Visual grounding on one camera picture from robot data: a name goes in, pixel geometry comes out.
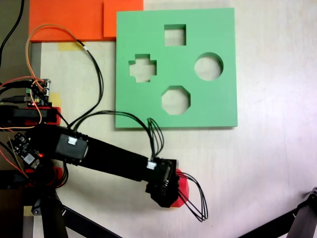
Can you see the notched black tripod leg stack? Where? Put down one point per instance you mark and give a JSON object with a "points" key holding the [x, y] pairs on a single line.
{"points": [[305, 215]]}

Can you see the green shape-hole board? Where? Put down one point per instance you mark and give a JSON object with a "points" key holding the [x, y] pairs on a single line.
{"points": [[153, 32]]}

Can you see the yellow tape strip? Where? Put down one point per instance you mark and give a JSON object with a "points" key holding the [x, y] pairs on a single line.
{"points": [[56, 99], [69, 46]]}

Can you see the circuit board with connectors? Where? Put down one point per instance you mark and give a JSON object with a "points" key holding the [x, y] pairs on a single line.
{"points": [[38, 93]]}

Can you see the red octagonal pillar block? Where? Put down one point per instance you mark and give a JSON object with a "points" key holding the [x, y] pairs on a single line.
{"points": [[184, 188]]}

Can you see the orange flat block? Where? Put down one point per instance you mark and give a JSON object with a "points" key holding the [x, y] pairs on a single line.
{"points": [[67, 19]]}

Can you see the black circuit board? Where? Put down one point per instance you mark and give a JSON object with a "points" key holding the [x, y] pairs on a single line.
{"points": [[27, 157]]}

